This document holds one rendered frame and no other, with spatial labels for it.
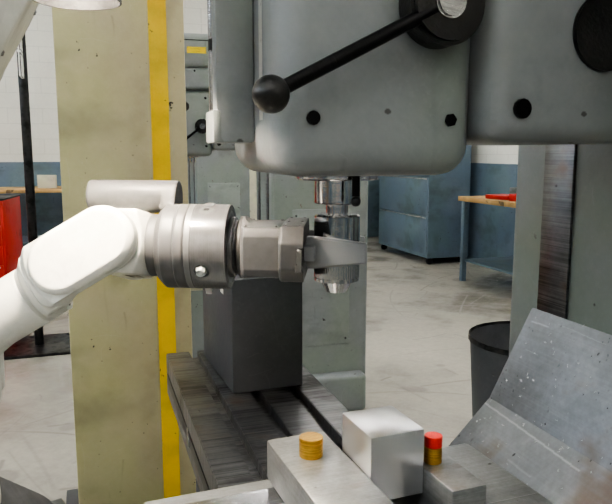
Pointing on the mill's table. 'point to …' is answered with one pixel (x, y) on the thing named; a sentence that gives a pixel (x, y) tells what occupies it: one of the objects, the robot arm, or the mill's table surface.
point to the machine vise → (436, 484)
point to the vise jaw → (318, 475)
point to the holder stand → (255, 333)
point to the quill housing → (356, 95)
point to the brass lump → (311, 446)
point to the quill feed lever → (435, 35)
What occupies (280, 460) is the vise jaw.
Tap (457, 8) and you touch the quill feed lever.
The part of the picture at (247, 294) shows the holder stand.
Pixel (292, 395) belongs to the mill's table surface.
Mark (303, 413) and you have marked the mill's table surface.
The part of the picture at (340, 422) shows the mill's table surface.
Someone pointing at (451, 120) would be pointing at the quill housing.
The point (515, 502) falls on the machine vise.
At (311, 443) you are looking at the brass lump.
